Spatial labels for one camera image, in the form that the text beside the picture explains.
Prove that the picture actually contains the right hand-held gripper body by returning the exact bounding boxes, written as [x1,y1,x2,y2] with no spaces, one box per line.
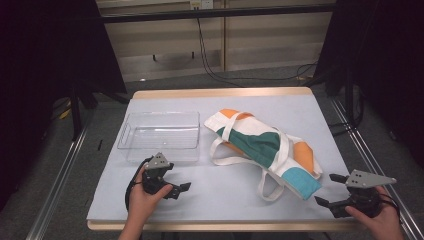
[345,169,398,218]

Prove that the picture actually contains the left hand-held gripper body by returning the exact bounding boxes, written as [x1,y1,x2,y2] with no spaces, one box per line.
[142,152,175,196]

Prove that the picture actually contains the white tote bag colour patches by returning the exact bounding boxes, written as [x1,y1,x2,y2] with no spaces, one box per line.
[203,108,324,203]

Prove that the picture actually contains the person's right hand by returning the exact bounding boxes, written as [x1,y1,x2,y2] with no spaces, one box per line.
[344,186,403,234]

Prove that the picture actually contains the person's left hand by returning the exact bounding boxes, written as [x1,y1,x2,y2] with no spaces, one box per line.
[128,166,174,223]

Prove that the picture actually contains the clear plastic storage box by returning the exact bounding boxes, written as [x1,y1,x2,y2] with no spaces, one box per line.
[116,110,201,164]

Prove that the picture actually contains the light blue table mat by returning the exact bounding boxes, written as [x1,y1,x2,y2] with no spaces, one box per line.
[86,94,351,223]

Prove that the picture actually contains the black metal stand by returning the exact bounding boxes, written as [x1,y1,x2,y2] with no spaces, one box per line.
[343,66,357,128]
[68,84,84,141]

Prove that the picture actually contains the wooden table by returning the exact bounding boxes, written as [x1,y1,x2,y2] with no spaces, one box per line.
[86,87,355,233]

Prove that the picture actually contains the black curtain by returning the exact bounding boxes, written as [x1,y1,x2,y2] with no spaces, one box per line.
[0,0,128,211]
[314,0,424,168]

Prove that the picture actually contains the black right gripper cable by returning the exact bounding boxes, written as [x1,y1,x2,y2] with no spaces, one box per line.
[379,191,401,218]

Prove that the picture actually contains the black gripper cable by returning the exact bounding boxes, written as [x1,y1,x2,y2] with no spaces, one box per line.
[379,191,401,218]
[124,158,151,213]

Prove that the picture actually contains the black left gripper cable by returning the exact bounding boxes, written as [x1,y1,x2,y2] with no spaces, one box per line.
[124,158,151,213]

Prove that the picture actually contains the aluminium floor rail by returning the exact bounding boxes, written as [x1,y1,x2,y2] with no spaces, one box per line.
[25,126,92,240]
[329,98,424,240]

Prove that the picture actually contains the black wall power cable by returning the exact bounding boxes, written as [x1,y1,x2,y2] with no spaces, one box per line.
[196,17,319,88]

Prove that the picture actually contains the black horizontal frame bar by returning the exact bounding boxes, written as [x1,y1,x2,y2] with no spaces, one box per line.
[99,3,336,24]

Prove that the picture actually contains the white wall socket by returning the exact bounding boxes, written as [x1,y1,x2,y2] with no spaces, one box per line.
[189,0,214,10]

